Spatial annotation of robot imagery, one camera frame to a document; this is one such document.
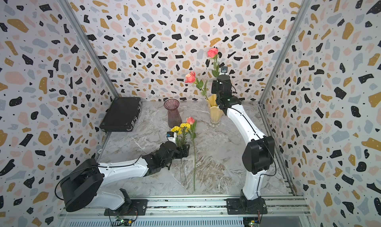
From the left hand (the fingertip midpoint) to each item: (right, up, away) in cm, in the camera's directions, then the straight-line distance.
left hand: (185, 145), depth 85 cm
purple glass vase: (-9, +15, +13) cm, 22 cm away
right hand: (+20, +37, -1) cm, 42 cm away
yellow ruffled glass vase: (+18, +19, +9) cm, 28 cm away
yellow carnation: (-4, +5, +16) cm, 17 cm away
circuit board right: (+32, -33, -15) cm, 49 cm away
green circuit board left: (-28, -34, -14) cm, 46 cm away
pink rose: (+3, +10, +19) cm, 21 cm away
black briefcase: (-50, +18, +25) cm, 58 cm away
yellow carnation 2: (-2, +9, +18) cm, 21 cm away
